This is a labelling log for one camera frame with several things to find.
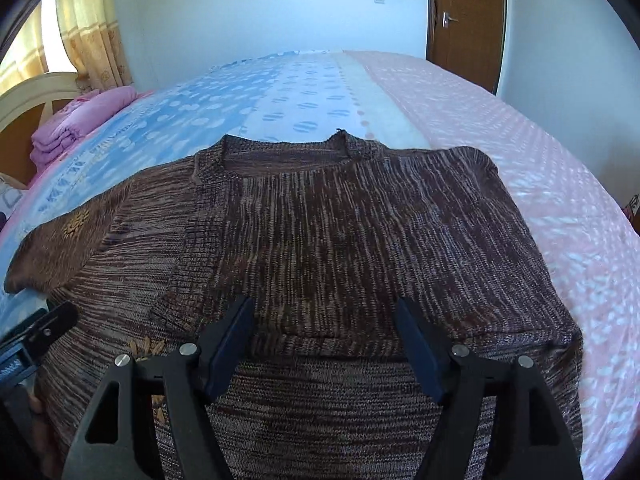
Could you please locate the polka dot bed sheet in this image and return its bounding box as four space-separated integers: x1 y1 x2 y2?
1 52 639 479

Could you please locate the yellow patterned curtain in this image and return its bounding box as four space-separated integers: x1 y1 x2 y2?
1 0 132 92

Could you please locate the brown knit sweater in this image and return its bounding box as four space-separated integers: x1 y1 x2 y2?
4 131 582 479

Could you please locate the person left hand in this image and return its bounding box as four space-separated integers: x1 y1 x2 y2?
27 393 55 479

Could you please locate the brown wooden door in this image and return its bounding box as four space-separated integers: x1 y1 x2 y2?
425 0 506 94

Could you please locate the cream wooden headboard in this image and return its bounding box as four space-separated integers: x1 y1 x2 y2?
0 73 80 188

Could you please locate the folded pink blanket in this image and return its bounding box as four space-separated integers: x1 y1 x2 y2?
29 86 138 172

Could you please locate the patterned pillow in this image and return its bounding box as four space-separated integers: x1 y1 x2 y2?
0 174 27 228

